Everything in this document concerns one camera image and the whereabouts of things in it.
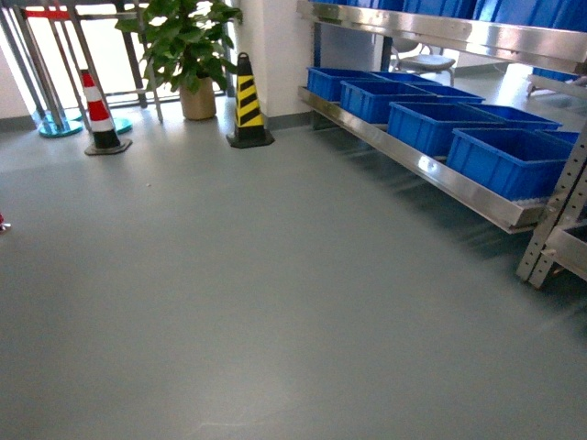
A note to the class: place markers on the metal flow rack shelf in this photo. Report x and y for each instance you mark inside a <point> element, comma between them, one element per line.
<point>555,223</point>

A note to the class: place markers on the yellow black traffic cone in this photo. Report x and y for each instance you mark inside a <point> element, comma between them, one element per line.
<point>249,130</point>

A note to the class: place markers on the blue bin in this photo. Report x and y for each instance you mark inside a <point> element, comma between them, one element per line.
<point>428,127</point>
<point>370,100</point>
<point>326,82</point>
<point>517,164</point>

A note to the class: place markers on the blue bin far left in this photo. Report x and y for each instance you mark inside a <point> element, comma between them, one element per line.
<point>326,82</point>

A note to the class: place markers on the blue bin front right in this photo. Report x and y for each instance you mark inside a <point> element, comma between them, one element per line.
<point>428,127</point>

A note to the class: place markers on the potted green plant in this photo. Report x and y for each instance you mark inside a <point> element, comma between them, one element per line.
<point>185,50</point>

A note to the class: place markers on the red white traffic cone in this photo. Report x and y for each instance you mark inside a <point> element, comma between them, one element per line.
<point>105,138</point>

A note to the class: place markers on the grey chair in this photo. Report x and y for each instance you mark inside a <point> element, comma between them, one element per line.
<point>419,58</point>

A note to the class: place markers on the blue bin front left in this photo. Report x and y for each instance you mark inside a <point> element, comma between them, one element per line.
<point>517,164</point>

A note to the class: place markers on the barrier stanchion teal base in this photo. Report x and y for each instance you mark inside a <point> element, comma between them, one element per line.
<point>29,31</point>

